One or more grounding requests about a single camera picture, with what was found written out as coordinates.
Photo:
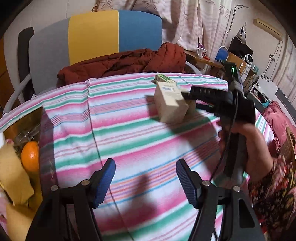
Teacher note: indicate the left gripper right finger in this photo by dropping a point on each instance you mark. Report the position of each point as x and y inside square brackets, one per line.
[239, 221]

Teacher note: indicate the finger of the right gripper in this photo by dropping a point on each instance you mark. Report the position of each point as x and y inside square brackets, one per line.
[189, 96]

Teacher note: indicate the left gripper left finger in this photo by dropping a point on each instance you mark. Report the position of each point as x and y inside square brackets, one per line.
[67, 213]

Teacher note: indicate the cream tall carton box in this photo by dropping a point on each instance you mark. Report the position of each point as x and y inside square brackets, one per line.
[170, 104]

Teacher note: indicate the green yellow medicine box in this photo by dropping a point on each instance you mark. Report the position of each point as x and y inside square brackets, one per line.
[163, 78]

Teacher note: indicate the orange mandarin fruit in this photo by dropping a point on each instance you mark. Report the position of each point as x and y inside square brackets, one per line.
[30, 156]

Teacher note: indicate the floral sleeve forearm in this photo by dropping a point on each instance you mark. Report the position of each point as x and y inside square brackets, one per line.
[273, 199]

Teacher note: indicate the person right hand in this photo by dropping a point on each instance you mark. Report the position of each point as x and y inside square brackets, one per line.
[260, 161]

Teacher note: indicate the wooden side desk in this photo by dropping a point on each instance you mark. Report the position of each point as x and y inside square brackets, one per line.
[215, 68]

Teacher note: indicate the white mug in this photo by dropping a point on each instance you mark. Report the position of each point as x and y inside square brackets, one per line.
[201, 51]

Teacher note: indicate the dark red puffer jacket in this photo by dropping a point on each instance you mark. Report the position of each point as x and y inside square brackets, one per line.
[169, 58]

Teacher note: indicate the gold tin tray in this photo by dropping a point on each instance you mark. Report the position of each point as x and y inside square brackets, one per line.
[18, 218]

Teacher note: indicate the blue kettle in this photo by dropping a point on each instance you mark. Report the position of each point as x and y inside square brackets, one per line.
[222, 54]

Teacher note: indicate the striped pink tablecloth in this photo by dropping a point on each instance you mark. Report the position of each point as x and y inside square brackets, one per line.
[115, 117]

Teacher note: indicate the pink curtain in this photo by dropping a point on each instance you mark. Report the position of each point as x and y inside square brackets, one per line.
[187, 23]

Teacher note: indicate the wooden wardrobe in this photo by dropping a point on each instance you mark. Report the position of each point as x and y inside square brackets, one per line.
[6, 87]

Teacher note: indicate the grey yellow blue chair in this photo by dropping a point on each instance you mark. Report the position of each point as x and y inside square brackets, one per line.
[41, 54]

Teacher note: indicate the wall air conditioner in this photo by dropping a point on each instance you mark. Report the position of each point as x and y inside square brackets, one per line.
[268, 28]

